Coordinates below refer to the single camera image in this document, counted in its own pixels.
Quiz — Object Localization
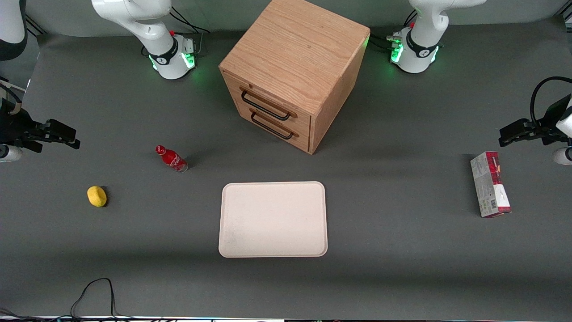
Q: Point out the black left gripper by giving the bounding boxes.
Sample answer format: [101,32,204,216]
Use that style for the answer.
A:
[498,94,572,148]

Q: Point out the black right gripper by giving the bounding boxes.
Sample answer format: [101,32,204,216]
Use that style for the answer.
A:
[0,98,81,153]

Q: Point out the wooden drawer with slot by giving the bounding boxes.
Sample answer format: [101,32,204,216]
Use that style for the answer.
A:
[222,71,312,135]

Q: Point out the black wire drawer handle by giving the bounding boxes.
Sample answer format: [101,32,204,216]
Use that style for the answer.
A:
[240,86,299,122]
[249,108,299,140]

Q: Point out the plain wooden drawer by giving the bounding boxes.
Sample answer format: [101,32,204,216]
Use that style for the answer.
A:
[231,101,311,153]

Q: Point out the wooden drawer cabinet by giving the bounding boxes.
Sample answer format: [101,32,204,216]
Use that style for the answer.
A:
[219,0,371,155]

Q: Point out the red and grey carton box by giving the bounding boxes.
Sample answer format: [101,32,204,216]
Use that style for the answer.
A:
[470,151,513,219]

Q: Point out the yellow lemon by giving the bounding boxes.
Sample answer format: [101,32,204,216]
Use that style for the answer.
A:
[87,186,108,208]

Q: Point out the red cola bottle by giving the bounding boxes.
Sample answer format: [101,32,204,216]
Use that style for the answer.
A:
[155,144,189,174]

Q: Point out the cream rectangular tray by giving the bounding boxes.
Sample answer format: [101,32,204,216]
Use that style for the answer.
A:
[218,181,328,258]

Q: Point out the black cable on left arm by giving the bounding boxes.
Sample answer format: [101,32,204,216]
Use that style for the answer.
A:
[530,76,572,124]

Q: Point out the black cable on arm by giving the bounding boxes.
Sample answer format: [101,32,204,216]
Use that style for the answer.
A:
[0,76,23,113]
[530,76,572,124]

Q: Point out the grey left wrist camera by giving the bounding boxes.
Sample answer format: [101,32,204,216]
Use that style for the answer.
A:
[551,147,572,165]

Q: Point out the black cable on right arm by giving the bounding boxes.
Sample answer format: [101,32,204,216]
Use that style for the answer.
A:
[0,76,23,113]

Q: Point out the loose black looped cable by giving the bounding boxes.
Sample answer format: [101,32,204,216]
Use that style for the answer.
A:
[70,277,135,321]

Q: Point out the black left base cables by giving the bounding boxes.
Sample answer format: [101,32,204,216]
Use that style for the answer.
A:
[370,9,419,51]

